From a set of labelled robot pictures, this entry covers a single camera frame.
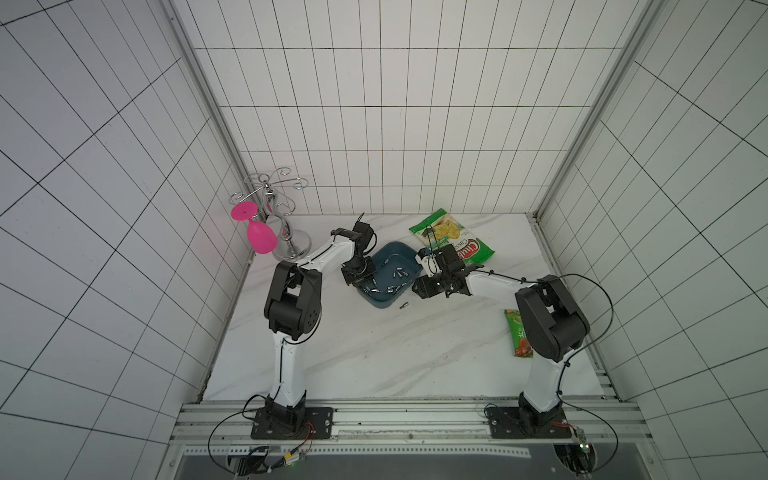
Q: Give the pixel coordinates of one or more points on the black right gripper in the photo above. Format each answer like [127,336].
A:
[430,285]

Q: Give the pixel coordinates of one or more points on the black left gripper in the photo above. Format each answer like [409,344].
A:
[356,281]

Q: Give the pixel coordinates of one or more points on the pink plastic goblet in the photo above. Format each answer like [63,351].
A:
[261,237]

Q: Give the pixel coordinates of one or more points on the green Chuba chips bag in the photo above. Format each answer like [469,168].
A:
[441,228]

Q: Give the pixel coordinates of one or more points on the green red snack packet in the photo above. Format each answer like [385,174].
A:
[521,345]

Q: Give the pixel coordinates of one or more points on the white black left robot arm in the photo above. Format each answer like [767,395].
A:
[293,309]

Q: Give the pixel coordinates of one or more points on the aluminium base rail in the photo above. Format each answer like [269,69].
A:
[473,427]

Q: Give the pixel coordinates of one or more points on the dark teal storage box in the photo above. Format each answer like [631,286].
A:
[390,255]

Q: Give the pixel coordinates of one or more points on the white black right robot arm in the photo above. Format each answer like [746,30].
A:
[554,326]

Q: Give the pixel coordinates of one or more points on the chrome cup holder stand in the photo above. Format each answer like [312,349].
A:
[269,193]

